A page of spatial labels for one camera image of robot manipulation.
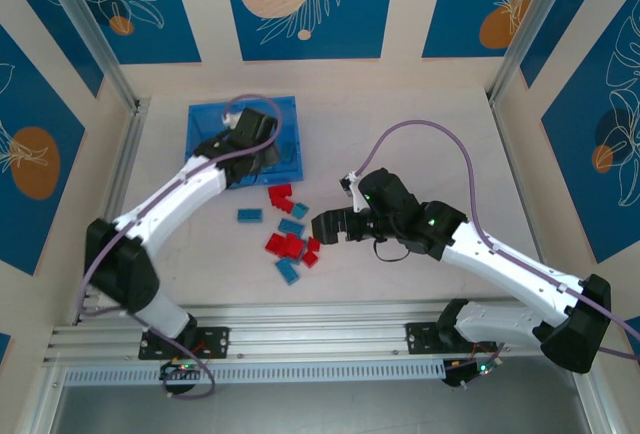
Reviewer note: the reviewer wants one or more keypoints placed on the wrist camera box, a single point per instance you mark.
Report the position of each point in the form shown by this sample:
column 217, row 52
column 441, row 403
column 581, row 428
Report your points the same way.
column 356, row 194
column 231, row 118

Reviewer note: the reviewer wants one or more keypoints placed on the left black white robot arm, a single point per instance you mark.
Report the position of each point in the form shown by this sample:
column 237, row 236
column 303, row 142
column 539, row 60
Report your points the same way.
column 165, row 209

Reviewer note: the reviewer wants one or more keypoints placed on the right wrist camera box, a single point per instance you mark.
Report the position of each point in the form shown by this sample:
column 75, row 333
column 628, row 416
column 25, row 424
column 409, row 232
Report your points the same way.
column 356, row 194

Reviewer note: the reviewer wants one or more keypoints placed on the aluminium side rail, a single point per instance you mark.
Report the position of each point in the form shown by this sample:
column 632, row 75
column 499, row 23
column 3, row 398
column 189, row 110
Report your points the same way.
column 509, row 154
column 127, row 154

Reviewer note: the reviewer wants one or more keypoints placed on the blue two-compartment plastic bin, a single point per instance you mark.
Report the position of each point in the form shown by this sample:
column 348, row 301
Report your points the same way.
column 290, row 124

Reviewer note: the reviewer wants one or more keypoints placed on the aluminium corner post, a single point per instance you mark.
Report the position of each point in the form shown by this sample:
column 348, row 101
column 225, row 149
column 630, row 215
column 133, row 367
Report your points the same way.
column 91, row 29
column 526, row 29

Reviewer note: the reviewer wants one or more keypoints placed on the small red lego brick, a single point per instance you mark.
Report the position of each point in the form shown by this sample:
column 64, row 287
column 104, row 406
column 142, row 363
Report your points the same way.
column 310, row 258

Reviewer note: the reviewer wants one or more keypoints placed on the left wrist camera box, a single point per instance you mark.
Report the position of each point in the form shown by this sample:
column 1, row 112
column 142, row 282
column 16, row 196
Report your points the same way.
column 231, row 118

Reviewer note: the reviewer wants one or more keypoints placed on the grey metal sheet panel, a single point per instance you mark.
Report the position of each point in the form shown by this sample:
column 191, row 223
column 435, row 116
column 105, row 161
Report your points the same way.
column 320, row 409

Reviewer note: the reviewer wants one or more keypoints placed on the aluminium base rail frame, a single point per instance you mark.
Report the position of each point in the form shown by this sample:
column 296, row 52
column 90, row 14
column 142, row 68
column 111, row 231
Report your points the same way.
column 320, row 329

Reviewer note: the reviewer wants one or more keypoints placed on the blue floral wall panel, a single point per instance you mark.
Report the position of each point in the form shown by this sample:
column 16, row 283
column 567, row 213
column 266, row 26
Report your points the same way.
column 45, row 14
column 590, row 179
column 575, row 4
column 450, row 14
column 350, row 14
column 30, row 104
column 165, row 29

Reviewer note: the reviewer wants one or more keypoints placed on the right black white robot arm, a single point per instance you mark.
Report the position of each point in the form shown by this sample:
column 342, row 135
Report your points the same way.
column 510, row 269

